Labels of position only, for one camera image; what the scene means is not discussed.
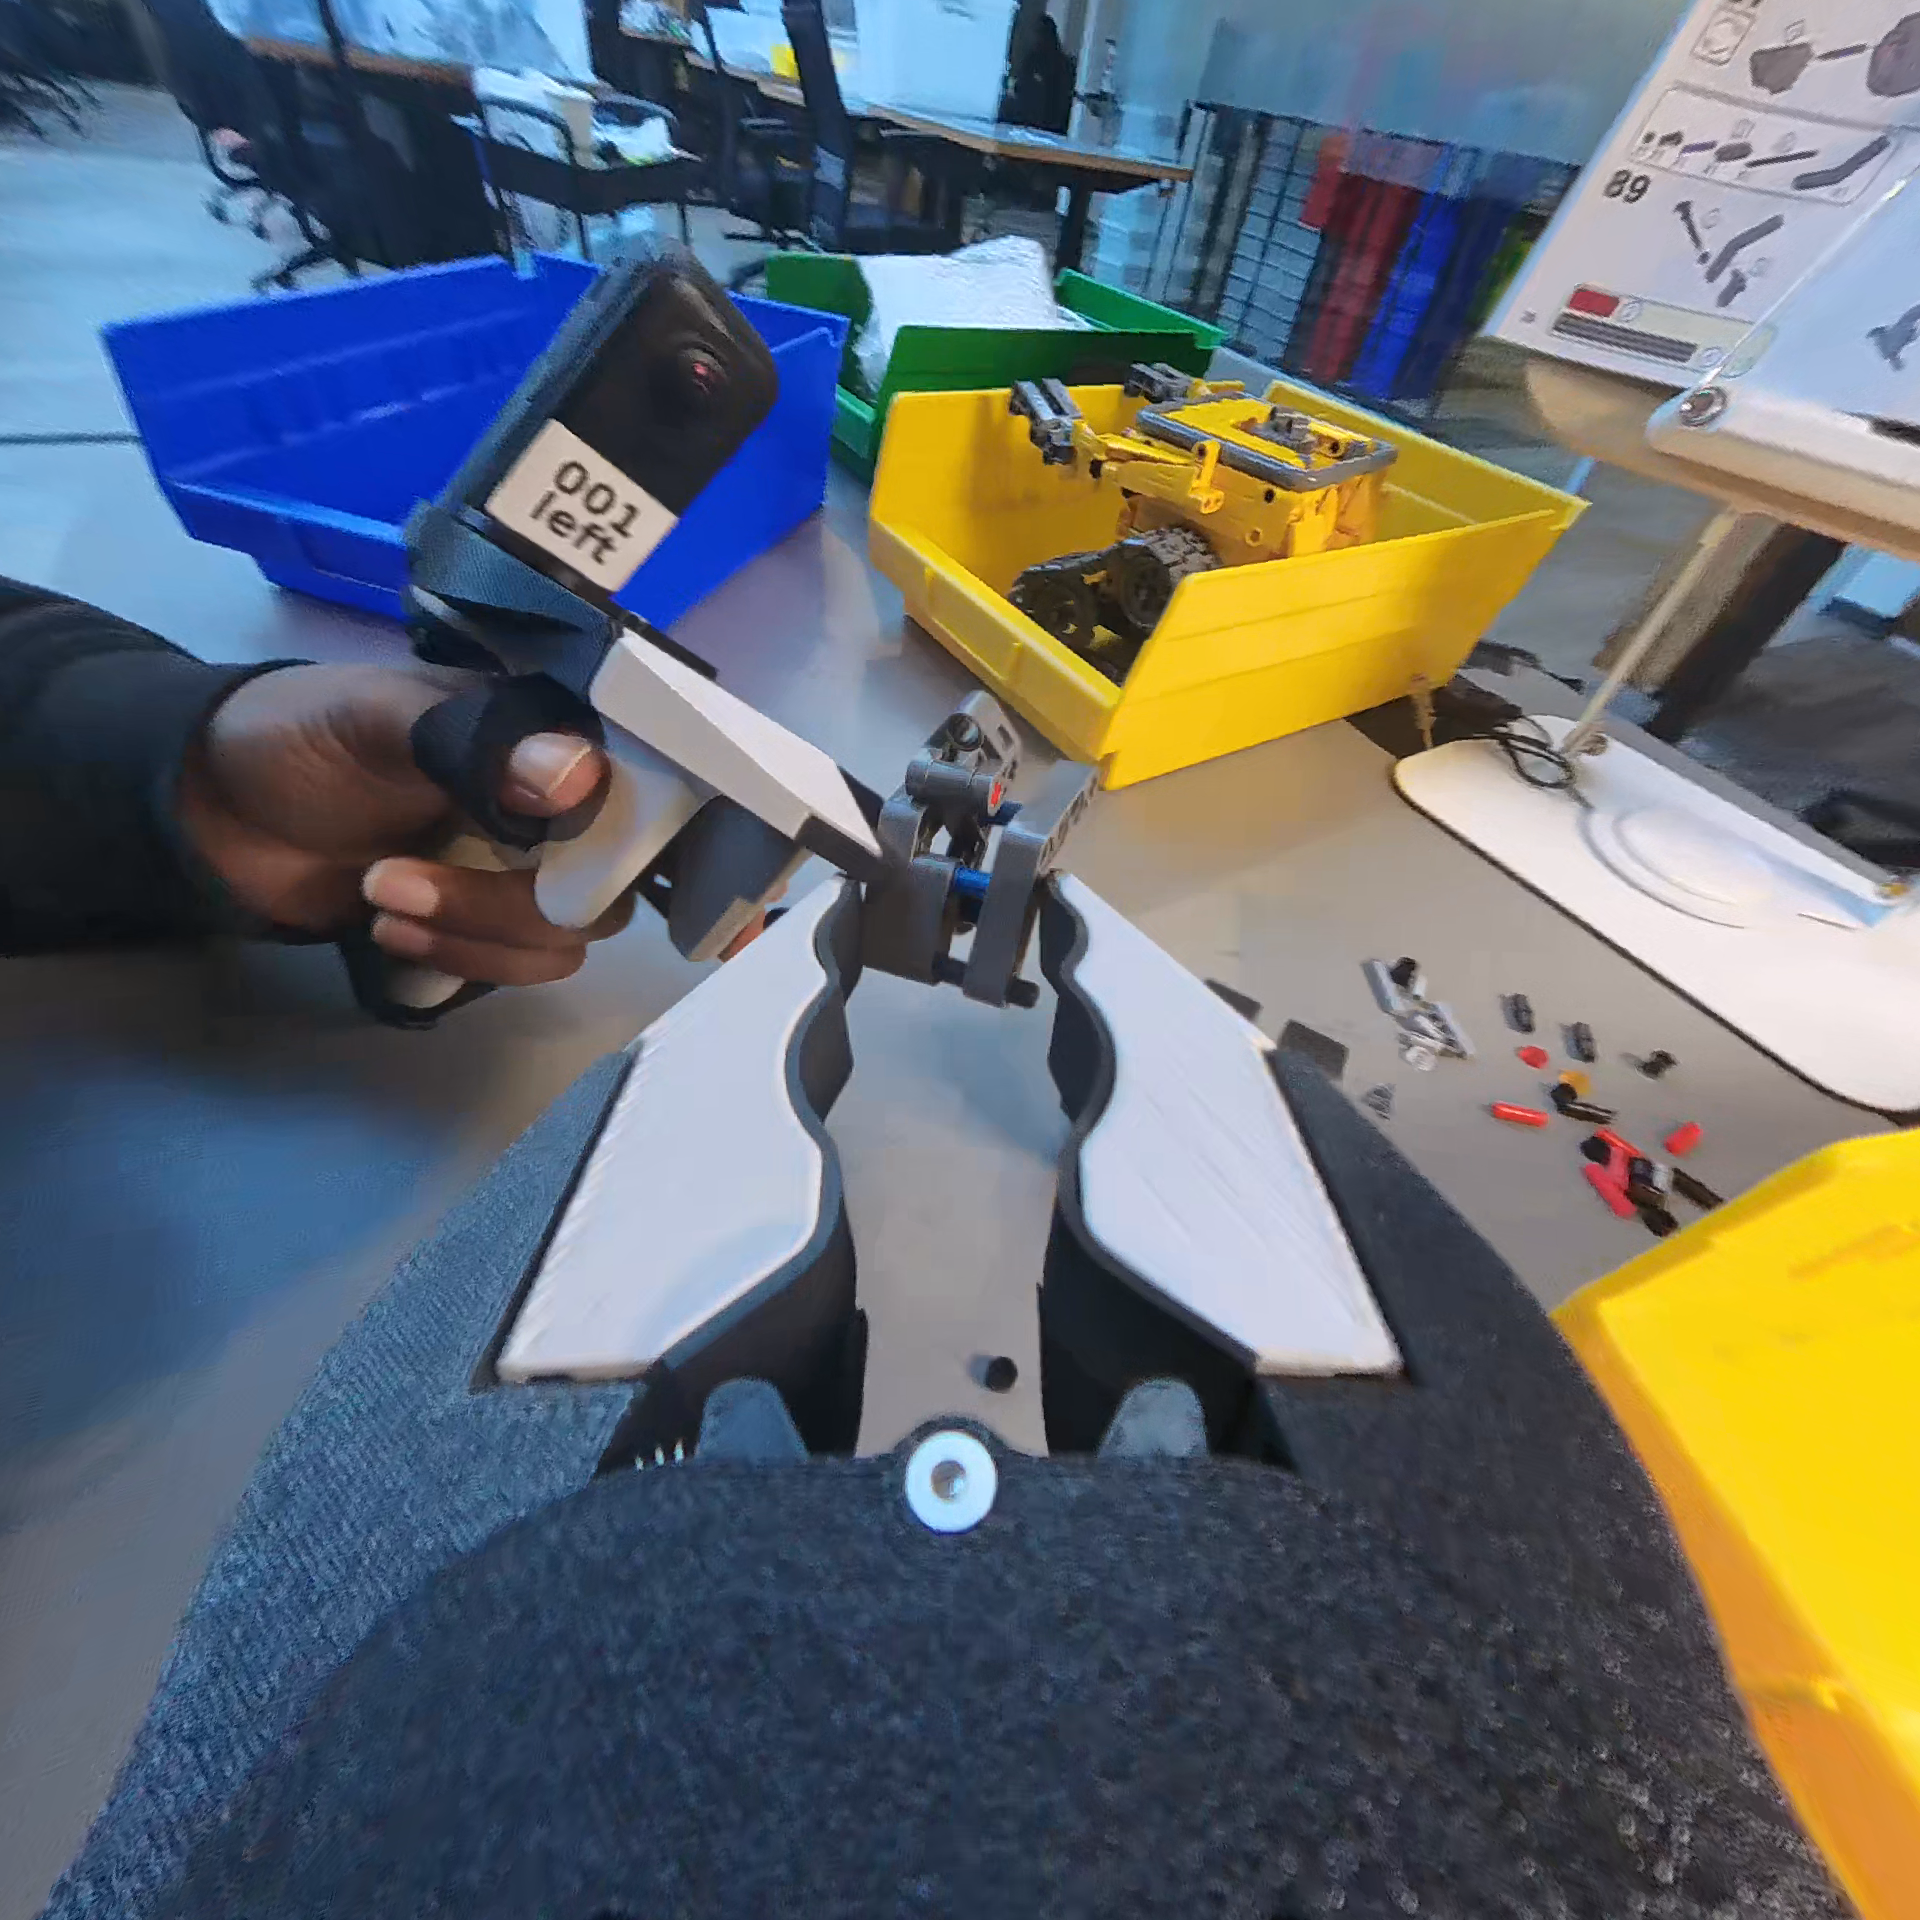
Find black office chair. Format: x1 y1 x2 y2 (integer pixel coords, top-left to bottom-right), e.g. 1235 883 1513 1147
149 0 365 297
778 0 902 253

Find grey desk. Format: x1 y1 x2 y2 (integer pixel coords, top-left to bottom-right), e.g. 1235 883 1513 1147
0 406 1907 1906

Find shelf of coloured bins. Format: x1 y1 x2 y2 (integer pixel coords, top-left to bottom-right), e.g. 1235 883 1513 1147
1184 103 1579 409

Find small brick parts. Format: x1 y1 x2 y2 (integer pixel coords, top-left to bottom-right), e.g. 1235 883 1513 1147
1358 952 1730 1242

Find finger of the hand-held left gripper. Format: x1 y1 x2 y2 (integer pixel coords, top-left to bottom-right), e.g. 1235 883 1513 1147
587 628 889 883

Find yellow toy bulldozer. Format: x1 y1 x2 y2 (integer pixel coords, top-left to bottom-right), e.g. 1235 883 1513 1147
1008 363 1401 664

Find blue storage bin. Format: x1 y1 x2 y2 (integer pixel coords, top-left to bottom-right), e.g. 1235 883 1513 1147
101 253 851 631

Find wooden workbench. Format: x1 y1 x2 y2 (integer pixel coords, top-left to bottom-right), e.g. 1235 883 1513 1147
619 0 1198 277

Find green storage bin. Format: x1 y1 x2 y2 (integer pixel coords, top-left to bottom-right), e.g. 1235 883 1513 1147
760 247 1227 472

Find person's left hand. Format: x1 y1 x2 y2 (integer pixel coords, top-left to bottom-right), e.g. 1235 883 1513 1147
178 663 639 992

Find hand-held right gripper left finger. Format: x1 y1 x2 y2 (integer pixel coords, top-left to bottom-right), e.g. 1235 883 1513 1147
493 877 874 1453

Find yellow storage bin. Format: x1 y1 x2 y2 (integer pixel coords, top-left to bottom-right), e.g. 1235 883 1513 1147
867 378 1589 791
1550 1128 1920 1920

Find white foam block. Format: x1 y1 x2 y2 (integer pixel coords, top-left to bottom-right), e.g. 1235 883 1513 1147
847 237 1091 404

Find black brick assembly coloured pins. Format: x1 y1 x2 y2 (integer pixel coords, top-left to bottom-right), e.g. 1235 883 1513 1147
863 691 1035 992

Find instruction booklet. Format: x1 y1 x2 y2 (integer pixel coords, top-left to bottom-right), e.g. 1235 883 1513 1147
1475 0 1920 396

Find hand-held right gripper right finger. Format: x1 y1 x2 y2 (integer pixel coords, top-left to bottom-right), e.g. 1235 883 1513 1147
1035 874 1405 1453

